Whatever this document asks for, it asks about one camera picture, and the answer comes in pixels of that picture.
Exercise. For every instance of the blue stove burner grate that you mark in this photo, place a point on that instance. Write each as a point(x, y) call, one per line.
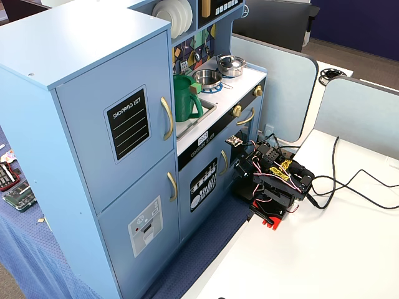
point(232, 76)
point(215, 90)

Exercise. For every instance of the blue door with dispenser print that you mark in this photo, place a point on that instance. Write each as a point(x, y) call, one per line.
point(168, 236)

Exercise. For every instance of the small camera circuit board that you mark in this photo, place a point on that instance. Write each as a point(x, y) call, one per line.
point(233, 141)

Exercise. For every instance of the colourful patterned object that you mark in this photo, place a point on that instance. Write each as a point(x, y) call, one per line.
point(7, 155)

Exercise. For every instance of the open steel toy pan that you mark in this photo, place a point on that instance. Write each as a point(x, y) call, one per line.
point(206, 77)

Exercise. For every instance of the light blue desk partition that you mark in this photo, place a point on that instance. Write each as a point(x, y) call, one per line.
point(358, 115)
point(280, 87)

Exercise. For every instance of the gold stove knob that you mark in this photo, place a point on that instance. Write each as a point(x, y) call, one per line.
point(237, 110)
point(258, 91)

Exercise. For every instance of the dark brown desk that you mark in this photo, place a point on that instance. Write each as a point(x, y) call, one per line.
point(18, 9)

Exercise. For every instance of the blue door with shopping list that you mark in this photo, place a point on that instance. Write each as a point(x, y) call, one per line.
point(87, 155)

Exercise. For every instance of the grey toy sink basin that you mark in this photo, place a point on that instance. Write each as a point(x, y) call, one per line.
point(207, 107)

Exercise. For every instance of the green circuit board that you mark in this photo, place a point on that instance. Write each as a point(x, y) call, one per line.
point(18, 196)

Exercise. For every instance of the blue wooden toy kitchen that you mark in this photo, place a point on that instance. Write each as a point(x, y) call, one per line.
point(78, 40)

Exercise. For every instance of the green plastic pitcher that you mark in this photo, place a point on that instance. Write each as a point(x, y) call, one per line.
point(184, 99)

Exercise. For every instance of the black office desk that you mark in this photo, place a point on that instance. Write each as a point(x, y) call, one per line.
point(274, 21)

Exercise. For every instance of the red black tool case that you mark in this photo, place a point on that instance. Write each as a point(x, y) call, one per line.
point(6, 177)

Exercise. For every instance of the hanging toy spatula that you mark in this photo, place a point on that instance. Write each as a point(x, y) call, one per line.
point(184, 66)

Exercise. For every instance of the white wall outlet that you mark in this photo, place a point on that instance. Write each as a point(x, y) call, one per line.
point(268, 130)

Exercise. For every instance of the steel toy pot with lid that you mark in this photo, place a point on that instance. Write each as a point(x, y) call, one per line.
point(231, 63)

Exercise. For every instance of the white toy plate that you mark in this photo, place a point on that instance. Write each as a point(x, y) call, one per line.
point(180, 15)
point(162, 15)
point(189, 14)

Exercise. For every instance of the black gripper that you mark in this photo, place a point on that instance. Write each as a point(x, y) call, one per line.
point(242, 168)

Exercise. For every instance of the blue door with dishwasher print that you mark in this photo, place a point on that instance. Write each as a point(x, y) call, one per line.
point(187, 218)

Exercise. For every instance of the hanging toy ladle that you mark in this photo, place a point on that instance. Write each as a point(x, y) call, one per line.
point(197, 56)

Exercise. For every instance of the black toy microwave panel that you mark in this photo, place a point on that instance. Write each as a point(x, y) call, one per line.
point(224, 15)

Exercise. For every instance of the red table clamp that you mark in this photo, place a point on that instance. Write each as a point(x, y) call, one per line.
point(269, 219)

